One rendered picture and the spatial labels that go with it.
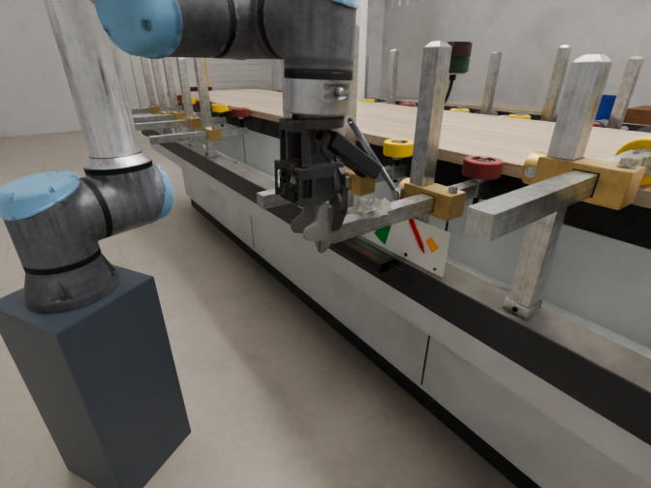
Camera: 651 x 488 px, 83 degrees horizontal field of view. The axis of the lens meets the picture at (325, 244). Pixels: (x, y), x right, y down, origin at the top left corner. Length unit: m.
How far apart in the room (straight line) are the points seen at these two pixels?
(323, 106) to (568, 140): 0.34
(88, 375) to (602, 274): 1.10
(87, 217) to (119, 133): 0.20
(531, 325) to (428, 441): 0.76
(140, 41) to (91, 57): 0.50
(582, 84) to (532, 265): 0.27
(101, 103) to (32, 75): 7.21
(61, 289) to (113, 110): 0.41
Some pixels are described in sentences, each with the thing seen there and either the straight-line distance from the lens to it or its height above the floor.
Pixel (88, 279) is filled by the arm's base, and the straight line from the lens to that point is 0.99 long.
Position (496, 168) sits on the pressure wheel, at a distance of 0.85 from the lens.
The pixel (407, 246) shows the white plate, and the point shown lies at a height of 0.73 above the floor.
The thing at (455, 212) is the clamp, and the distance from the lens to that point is 0.75.
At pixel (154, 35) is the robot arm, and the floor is 1.12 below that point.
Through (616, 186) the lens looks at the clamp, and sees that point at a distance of 0.60.
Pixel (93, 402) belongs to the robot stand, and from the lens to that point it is 1.07.
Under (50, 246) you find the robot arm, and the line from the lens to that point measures 0.95.
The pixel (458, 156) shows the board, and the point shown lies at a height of 0.89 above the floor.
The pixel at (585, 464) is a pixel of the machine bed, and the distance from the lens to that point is 1.14.
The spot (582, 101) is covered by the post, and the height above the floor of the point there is 1.05.
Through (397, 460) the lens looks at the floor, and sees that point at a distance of 1.32.
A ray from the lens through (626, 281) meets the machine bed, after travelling 0.88.
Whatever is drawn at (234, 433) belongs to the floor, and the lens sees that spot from 1.39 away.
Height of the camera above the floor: 1.09
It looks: 26 degrees down
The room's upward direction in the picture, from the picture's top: straight up
